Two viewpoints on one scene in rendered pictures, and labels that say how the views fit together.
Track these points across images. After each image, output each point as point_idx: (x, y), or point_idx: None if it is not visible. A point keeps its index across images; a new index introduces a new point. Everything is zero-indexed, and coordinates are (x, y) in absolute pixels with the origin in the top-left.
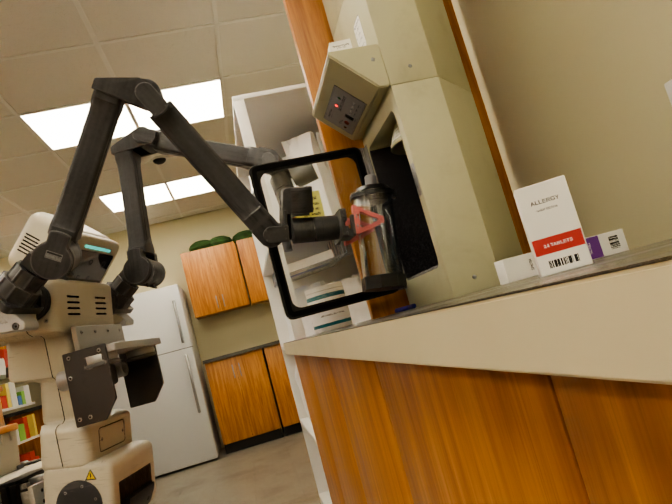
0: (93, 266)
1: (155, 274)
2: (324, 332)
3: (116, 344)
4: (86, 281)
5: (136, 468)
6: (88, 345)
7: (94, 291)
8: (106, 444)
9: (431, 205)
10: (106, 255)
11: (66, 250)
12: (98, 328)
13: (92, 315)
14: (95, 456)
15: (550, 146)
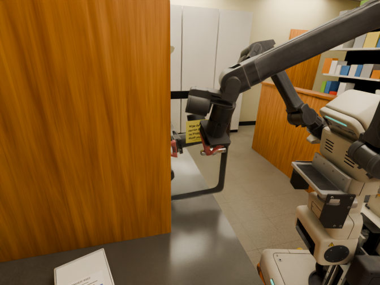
0: (344, 131)
1: (356, 161)
2: (218, 264)
3: (291, 163)
4: (350, 139)
5: (306, 229)
6: (316, 165)
7: (346, 147)
8: (314, 211)
9: None
10: (346, 127)
11: (287, 114)
12: (327, 164)
13: (340, 159)
14: (308, 206)
15: None
